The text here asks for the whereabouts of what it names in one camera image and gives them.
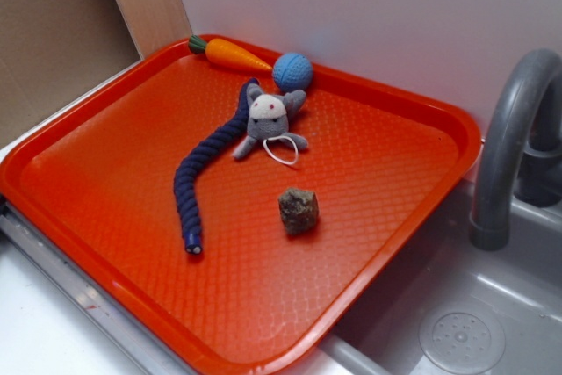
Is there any orange plastic tray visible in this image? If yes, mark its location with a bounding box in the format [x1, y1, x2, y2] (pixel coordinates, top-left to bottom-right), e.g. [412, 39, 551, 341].
[1, 41, 480, 374]

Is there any grey plastic faucet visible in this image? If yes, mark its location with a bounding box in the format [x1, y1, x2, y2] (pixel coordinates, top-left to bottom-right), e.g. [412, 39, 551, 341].
[470, 49, 561, 251]

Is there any grey plush mouse toy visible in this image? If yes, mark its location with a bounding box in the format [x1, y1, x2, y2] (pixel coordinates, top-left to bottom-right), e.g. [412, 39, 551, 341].
[232, 83, 308, 166]

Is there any navy blue twisted rope toy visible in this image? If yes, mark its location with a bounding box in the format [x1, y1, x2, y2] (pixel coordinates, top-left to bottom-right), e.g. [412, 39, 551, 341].
[173, 78, 259, 255]

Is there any blue textured ball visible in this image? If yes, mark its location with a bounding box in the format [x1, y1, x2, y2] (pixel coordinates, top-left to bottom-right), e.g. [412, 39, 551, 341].
[272, 53, 313, 92]

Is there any grey plastic sink basin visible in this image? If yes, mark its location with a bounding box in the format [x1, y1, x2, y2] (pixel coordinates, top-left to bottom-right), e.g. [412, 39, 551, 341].
[319, 179, 562, 375]

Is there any brown grey rock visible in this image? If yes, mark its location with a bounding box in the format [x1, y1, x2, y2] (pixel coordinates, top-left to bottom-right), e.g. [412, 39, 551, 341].
[277, 187, 320, 235]

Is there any orange toy carrot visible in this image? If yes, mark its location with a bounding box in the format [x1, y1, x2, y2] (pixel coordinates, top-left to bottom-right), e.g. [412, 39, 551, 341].
[188, 35, 273, 72]

